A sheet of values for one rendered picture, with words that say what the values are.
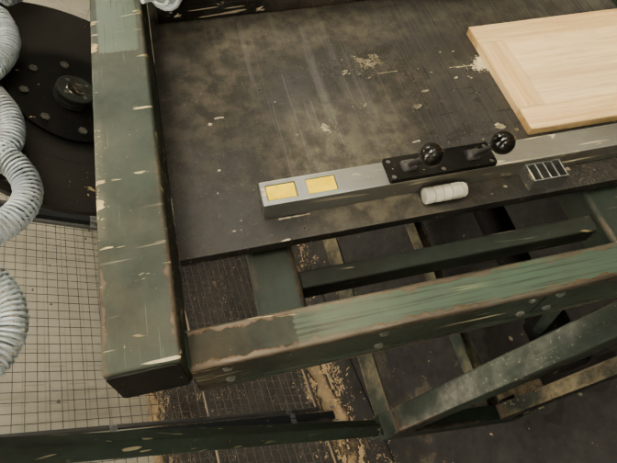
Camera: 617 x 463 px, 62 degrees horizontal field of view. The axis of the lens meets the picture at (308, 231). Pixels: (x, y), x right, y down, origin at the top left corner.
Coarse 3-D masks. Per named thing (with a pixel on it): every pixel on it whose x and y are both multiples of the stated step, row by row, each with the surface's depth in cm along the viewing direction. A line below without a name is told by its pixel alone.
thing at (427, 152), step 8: (424, 144) 78; (432, 144) 77; (424, 152) 77; (432, 152) 77; (440, 152) 77; (408, 160) 88; (416, 160) 84; (424, 160) 78; (432, 160) 77; (440, 160) 78; (408, 168) 88; (416, 168) 88
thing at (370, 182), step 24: (528, 144) 94; (552, 144) 94; (576, 144) 95; (600, 144) 95; (360, 168) 90; (480, 168) 91; (504, 168) 93; (264, 192) 86; (336, 192) 87; (360, 192) 88; (384, 192) 90; (408, 192) 92; (264, 216) 87
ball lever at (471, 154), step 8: (496, 136) 80; (504, 136) 79; (512, 136) 79; (496, 144) 80; (504, 144) 79; (512, 144) 79; (464, 152) 91; (472, 152) 90; (480, 152) 87; (496, 152) 81; (504, 152) 80
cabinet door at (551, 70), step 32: (480, 32) 114; (512, 32) 114; (544, 32) 115; (576, 32) 116; (608, 32) 116; (512, 64) 109; (544, 64) 110; (576, 64) 110; (608, 64) 110; (512, 96) 104; (544, 96) 104; (576, 96) 105; (608, 96) 105; (544, 128) 100
